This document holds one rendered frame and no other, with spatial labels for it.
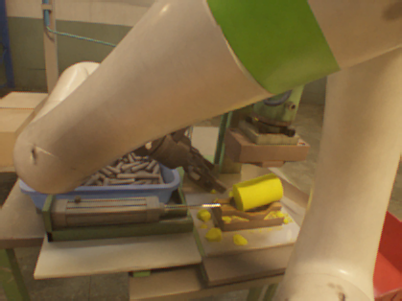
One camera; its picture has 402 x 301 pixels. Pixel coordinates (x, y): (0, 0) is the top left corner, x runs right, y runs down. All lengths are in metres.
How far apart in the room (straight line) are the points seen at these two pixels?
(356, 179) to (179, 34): 0.26
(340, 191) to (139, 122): 0.25
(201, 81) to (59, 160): 0.20
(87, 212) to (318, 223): 0.42
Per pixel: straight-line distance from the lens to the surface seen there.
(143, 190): 0.67
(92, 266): 0.56
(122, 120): 0.22
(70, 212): 0.58
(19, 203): 0.83
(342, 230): 0.38
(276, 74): 0.16
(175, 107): 0.19
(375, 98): 0.32
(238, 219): 0.64
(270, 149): 0.55
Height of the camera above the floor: 1.43
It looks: 25 degrees down
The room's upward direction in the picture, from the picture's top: 9 degrees clockwise
